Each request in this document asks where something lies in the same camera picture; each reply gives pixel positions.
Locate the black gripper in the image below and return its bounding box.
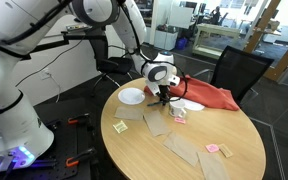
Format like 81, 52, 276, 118
157, 83, 172, 106

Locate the blue marker pen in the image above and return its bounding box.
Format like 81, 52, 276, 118
146, 99, 167, 108

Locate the pink sachet near cup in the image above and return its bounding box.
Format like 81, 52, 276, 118
174, 117, 187, 125

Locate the small white plate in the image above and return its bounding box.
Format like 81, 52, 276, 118
180, 98, 206, 112

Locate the large white plate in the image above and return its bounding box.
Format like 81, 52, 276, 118
117, 87, 146, 106

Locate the orange fleece blanket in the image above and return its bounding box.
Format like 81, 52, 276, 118
143, 74, 241, 112

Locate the blue bag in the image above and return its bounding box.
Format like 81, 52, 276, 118
175, 37, 189, 51

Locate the white low cabinet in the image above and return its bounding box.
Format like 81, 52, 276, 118
153, 29, 179, 51

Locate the pink sticky note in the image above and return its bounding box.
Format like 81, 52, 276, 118
205, 143, 220, 154

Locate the black mesh office chair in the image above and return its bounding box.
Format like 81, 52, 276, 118
193, 45, 275, 105

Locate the white partition board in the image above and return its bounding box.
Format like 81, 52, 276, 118
168, 5, 194, 30

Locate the pale wooden bench table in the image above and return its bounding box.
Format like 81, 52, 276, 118
192, 23, 242, 60

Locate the black computer monitor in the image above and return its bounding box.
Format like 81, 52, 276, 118
183, 1, 199, 14

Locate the seated person in black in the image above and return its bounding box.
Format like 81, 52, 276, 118
209, 5, 222, 25

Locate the grey electronics box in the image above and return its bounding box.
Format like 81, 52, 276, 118
65, 23, 92, 33

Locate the cardboard box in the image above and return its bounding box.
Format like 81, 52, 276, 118
267, 19, 282, 33

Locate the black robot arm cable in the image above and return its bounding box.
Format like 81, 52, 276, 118
118, 0, 189, 103

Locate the black clamp with orange handle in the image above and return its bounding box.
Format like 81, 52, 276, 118
65, 147, 98, 168
67, 113, 92, 126

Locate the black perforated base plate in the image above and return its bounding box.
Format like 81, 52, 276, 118
0, 96, 102, 180

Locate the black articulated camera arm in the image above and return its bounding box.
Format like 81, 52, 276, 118
26, 30, 98, 55

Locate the white wall outlet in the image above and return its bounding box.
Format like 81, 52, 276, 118
39, 68, 52, 80

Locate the wooden post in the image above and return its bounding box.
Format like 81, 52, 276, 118
243, 0, 282, 54

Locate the wooden glass wall frame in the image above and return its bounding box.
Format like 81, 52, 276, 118
263, 29, 288, 83

